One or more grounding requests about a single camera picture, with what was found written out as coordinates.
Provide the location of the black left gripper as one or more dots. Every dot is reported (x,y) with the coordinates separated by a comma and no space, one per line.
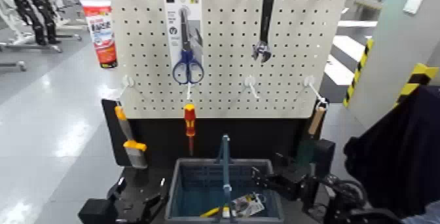
(137,203)

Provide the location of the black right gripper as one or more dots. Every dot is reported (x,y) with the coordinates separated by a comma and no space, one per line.
(292,184)

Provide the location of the blue crate with grey rim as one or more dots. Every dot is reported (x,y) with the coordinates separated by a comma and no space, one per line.
(199,184)

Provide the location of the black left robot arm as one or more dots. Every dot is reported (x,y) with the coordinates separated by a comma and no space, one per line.
(97,213)

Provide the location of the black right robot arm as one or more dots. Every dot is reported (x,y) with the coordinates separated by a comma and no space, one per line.
(343,197)

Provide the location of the yellow black tool package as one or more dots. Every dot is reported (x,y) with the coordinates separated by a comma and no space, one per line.
(249,204)

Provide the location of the yellow grey scraper tool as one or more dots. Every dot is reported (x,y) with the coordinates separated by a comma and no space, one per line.
(134,146)

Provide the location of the black stand panel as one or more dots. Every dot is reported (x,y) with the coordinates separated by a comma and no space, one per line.
(161,139)

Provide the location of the red yellow screwdriver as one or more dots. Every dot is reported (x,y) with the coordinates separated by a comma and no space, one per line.
(189,122)

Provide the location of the beige perforated pegboard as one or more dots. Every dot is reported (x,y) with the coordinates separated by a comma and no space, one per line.
(227,91)

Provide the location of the white round pegboard hook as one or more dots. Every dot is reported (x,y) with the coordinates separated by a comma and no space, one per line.
(188,93)
(309,80)
(250,81)
(128,81)

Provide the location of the yellow black hazard tape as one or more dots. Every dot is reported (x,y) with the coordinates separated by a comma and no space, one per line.
(417,79)
(359,70)

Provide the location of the navy blue garment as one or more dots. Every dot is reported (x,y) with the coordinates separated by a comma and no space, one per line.
(405,149)

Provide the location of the blue scissors on card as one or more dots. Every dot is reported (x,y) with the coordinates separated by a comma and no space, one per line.
(187,60)

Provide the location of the light blue fabric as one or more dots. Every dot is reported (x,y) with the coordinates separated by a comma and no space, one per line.
(426,215)

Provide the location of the red white sealant tube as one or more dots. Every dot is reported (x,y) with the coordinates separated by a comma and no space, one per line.
(101,32)

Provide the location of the grey rolling stand base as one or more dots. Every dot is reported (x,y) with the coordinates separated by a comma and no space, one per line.
(34,47)
(13,65)

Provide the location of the black humanoid robot legs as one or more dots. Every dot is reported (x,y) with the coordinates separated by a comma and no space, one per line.
(37,8)

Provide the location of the white wall plate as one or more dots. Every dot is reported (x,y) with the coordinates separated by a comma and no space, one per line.
(413,3)

